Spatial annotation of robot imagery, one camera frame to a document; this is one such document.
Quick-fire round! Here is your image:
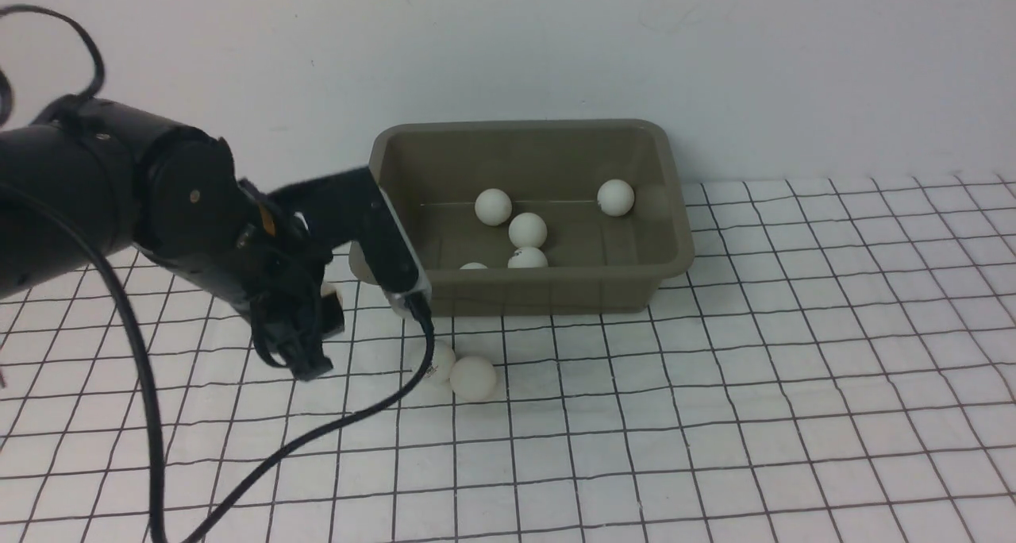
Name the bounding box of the black left camera cable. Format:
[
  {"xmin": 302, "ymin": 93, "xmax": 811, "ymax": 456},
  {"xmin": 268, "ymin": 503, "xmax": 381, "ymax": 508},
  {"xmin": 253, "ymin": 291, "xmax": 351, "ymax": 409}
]
[{"xmin": 0, "ymin": 3, "xmax": 437, "ymax": 543}]

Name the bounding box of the white black-grid tablecloth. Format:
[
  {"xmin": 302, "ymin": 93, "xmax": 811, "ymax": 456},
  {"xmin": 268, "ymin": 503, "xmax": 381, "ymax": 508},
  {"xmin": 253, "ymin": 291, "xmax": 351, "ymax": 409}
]
[{"xmin": 1, "ymin": 175, "xmax": 1015, "ymax": 542}]

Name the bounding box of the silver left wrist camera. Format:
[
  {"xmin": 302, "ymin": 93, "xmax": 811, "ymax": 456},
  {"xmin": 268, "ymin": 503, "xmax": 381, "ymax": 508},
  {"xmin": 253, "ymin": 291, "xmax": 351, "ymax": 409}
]
[{"xmin": 268, "ymin": 167, "xmax": 432, "ymax": 323}]

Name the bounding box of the olive green plastic bin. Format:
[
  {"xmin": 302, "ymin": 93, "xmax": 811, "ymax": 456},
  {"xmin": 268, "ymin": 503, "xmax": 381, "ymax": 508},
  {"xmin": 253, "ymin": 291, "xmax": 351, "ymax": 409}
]
[{"xmin": 369, "ymin": 119, "xmax": 695, "ymax": 318}]

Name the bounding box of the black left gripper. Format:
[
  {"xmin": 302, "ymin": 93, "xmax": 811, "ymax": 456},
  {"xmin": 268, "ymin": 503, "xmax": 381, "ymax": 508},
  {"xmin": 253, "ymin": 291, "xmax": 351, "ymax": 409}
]
[{"xmin": 150, "ymin": 180, "xmax": 345, "ymax": 381}]

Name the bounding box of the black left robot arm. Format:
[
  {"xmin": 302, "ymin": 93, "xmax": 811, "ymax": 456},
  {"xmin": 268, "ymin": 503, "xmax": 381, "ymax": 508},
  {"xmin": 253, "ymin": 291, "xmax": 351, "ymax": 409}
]
[{"xmin": 1, "ymin": 97, "xmax": 344, "ymax": 381}]

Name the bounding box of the white ping-pong ball with logo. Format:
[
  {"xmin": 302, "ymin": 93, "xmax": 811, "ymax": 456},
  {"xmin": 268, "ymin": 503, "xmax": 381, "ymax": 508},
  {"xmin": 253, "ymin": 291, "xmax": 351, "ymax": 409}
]
[{"xmin": 421, "ymin": 341, "xmax": 458, "ymax": 385}]

